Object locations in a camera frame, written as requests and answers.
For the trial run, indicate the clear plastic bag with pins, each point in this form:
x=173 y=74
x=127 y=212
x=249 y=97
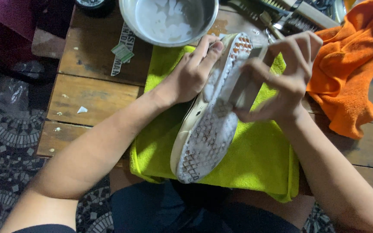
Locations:
x=18 y=87

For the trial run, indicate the person's right hand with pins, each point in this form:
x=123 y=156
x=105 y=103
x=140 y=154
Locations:
x=290 y=87

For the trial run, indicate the orange microfibre cloth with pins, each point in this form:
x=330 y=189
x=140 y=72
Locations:
x=351 y=71

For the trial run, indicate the white printed sticker strip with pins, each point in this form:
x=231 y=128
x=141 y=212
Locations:
x=125 y=38

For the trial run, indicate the white sneaker with soapy sole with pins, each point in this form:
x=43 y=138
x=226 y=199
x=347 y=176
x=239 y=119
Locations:
x=209 y=136

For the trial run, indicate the steel bowl of soapy water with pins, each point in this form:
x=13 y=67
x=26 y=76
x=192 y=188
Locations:
x=170 y=19

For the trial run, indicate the grey scrubbing brush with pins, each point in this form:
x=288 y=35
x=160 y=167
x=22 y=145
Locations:
x=248 y=87

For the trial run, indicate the white paper scrap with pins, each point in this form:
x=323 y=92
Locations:
x=82 y=110

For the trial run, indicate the black round jar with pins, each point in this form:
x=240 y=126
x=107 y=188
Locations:
x=94 y=5

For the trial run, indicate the dark bristle brush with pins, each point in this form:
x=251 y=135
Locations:
x=244 y=8

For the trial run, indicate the green paper label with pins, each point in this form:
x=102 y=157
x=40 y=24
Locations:
x=122 y=52

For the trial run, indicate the person's dark shorts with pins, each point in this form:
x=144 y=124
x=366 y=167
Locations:
x=186 y=210

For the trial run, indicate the maroon cushion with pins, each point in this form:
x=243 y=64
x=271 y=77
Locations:
x=8 y=22

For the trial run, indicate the lime green towel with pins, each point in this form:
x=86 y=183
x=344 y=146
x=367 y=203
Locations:
x=264 y=155

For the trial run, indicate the person's left hand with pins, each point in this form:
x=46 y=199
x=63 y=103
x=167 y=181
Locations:
x=186 y=76

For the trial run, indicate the wooden shoe brush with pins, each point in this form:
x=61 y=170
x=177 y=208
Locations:
x=306 y=14

